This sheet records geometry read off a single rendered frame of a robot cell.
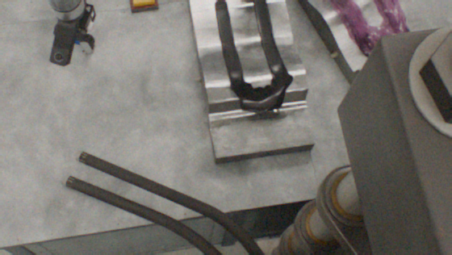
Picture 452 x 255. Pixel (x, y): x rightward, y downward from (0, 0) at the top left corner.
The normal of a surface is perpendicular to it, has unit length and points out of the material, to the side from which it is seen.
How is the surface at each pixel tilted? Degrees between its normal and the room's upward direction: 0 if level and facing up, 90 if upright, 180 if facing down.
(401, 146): 90
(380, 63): 90
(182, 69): 0
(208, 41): 1
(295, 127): 0
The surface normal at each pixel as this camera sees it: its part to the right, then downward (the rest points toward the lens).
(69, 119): 0.00, -0.36
